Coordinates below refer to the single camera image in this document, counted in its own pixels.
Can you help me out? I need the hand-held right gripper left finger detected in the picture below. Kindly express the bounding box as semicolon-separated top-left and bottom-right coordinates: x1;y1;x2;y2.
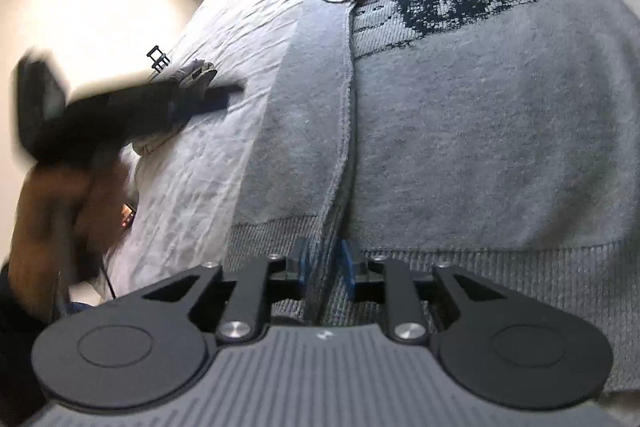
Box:
142;239;307;343

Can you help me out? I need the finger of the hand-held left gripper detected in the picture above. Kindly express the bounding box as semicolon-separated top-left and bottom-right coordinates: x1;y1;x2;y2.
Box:
170;79;247;118

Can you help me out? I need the black cable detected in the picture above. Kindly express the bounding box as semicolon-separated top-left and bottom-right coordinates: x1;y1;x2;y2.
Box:
101;252;119;301

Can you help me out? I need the small black stand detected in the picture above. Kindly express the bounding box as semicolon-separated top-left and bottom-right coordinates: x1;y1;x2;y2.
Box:
146;46;171;72

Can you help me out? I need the grey knit sweater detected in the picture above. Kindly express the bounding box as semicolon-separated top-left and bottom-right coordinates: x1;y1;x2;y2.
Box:
225;0;640;395

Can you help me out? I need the bed with grey sheet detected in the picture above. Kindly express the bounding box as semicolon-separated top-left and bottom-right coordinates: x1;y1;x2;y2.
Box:
102;0;640;408

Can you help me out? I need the beige folded garment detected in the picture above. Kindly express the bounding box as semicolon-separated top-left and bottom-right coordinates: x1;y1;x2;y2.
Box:
132;77;216;156

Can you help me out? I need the person's left hand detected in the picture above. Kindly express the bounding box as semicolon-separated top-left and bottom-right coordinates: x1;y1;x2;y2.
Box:
10;159;135;308

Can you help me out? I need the person's dark clothing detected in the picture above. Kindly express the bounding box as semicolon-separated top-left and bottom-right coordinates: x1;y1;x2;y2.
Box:
0;257;66;413

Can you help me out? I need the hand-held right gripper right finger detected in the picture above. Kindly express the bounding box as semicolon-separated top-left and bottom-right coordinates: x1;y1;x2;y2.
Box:
340;239;501;347

